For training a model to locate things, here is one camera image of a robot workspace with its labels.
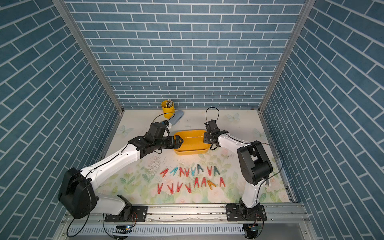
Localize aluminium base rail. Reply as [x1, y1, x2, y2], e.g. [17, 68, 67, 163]
[53, 203, 317, 240]

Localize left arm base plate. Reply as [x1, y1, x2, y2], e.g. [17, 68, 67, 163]
[104, 206, 149, 223]

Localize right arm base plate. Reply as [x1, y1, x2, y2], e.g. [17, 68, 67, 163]
[226, 204, 267, 222]

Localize light blue clothespin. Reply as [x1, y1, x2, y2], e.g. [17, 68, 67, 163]
[191, 167, 197, 177]

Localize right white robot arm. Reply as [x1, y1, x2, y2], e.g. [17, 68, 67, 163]
[203, 120, 273, 209]

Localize grey glasses case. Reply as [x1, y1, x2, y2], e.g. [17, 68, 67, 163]
[169, 110, 184, 126]

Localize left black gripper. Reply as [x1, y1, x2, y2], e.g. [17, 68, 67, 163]
[153, 134, 185, 151]

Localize orange clothespin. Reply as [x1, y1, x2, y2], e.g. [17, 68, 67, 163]
[207, 180, 216, 191]

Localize teal clothespin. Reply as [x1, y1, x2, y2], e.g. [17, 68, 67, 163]
[170, 167, 179, 176]
[214, 166, 220, 176]
[197, 164, 204, 174]

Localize yellow storage box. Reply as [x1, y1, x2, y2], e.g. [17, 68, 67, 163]
[174, 130, 211, 156]

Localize yellow pen cup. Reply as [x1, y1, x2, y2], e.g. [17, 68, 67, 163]
[161, 100, 175, 119]

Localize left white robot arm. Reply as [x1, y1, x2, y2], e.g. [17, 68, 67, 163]
[58, 121, 184, 220]

